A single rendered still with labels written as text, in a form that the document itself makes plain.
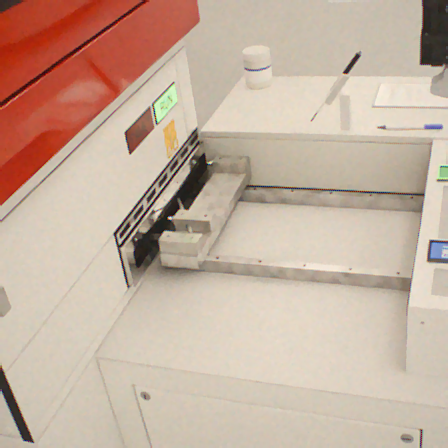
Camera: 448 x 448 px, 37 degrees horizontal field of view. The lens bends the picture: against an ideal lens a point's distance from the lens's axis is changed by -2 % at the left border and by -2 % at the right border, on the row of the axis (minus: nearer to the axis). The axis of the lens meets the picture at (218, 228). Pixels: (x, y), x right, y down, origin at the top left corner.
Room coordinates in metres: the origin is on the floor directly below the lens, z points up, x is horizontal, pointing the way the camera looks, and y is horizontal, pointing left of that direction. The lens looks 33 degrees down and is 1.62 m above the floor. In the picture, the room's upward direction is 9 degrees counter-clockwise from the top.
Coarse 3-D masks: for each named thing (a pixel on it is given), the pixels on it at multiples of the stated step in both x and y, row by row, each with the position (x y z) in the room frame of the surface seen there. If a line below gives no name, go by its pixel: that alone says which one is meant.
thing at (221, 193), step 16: (224, 176) 1.38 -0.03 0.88; (240, 176) 1.37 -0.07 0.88; (208, 192) 1.32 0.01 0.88; (224, 192) 1.31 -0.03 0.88; (240, 192) 1.33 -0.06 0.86; (192, 208) 1.26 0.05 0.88; (208, 208) 1.25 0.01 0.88; (224, 208) 1.24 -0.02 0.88; (224, 224) 1.22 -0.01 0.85; (208, 240) 1.14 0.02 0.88; (160, 256) 1.11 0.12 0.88; (176, 256) 1.09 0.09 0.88; (192, 256) 1.08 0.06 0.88
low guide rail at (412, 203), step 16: (256, 192) 1.34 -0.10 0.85; (272, 192) 1.33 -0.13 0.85; (288, 192) 1.32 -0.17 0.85; (304, 192) 1.31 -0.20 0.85; (320, 192) 1.30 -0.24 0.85; (336, 192) 1.29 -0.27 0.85; (352, 192) 1.27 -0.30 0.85; (368, 208) 1.24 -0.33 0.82; (384, 208) 1.23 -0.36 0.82; (400, 208) 1.22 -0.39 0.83; (416, 208) 1.20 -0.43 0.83
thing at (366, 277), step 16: (208, 256) 1.12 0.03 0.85; (224, 256) 1.11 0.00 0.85; (224, 272) 1.09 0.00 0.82; (240, 272) 1.08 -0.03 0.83; (256, 272) 1.07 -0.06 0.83; (272, 272) 1.05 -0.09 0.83; (288, 272) 1.04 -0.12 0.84; (304, 272) 1.03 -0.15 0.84; (320, 272) 1.02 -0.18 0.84; (336, 272) 1.00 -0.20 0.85; (352, 272) 0.99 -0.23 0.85; (368, 272) 0.99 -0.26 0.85; (384, 272) 0.98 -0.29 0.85; (400, 272) 0.97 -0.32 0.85; (400, 288) 0.96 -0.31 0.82
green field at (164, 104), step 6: (174, 90) 1.38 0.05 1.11; (162, 96) 1.32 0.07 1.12; (168, 96) 1.35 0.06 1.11; (174, 96) 1.37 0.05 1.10; (156, 102) 1.29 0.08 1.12; (162, 102) 1.32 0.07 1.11; (168, 102) 1.34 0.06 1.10; (174, 102) 1.37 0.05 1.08; (156, 108) 1.29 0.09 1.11; (162, 108) 1.31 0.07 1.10; (168, 108) 1.34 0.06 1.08; (156, 114) 1.28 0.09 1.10; (162, 114) 1.31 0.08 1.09
